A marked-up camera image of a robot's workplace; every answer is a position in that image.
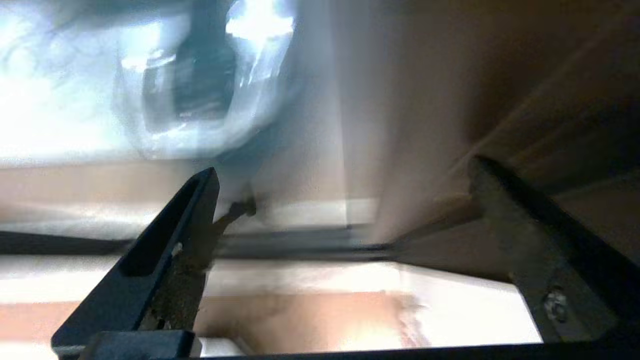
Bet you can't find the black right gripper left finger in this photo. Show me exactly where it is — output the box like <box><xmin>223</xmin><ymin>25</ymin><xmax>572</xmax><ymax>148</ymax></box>
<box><xmin>50</xmin><ymin>167</ymin><xmax>221</xmax><ymax>352</ymax></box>

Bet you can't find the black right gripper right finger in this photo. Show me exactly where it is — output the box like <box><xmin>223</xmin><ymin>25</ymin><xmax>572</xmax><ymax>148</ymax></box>
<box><xmin>468</xmin><ymin>155</ymin><xmax>640</xmax><ymax>345</ymax></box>

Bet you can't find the dark brown door jamb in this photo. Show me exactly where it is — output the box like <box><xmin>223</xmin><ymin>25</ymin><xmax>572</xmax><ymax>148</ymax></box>
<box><xmin>465</xmin><ymin>0</ymin><xmax>640</xmax><ymax>281</ymax></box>

